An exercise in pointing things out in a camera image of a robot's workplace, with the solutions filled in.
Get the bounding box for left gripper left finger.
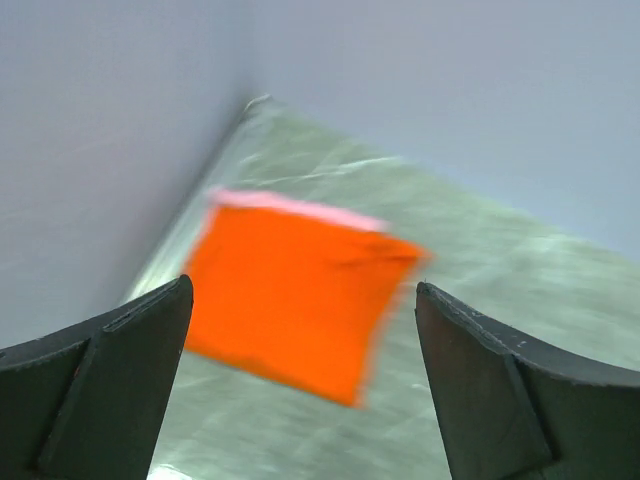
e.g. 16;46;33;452
1;275;193;479

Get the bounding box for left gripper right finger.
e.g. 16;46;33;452
415;282;639;480

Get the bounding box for orange t shirt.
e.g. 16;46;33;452
186;206;428;407

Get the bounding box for folded pink t shirt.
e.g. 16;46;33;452
206;187;388;232

